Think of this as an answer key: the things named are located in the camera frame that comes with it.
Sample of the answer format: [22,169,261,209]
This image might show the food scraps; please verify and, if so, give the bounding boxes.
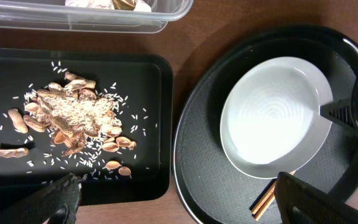
[0,60,158,184]

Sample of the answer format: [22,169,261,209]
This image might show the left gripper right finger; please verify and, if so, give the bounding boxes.
[274,172,358,224]

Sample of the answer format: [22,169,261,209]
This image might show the wooden chopstick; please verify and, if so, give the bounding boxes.
[250,169,296,215]
[252,193,275,221]

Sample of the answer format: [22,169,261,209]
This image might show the grey round plate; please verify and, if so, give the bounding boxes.
[219,57,333,179]

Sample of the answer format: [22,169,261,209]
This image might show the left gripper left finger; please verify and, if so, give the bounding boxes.
[0,174,81,224]

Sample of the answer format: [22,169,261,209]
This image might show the clear plastic waste bin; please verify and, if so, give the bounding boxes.
[0,0,193,34]

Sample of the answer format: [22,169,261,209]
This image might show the gold brown snack wrapper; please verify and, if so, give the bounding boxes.
[112,0,136,11]

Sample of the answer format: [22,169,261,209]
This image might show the white tissue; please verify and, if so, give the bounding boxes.
[65,0,152,12]

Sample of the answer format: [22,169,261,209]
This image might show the black rectangular tray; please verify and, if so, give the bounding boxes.
[0,49,173,211]

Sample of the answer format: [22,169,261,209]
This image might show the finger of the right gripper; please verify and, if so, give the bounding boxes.
[319,98,354,128]

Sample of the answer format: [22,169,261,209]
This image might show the round black serving tray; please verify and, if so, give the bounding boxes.
[172,25,358,223]

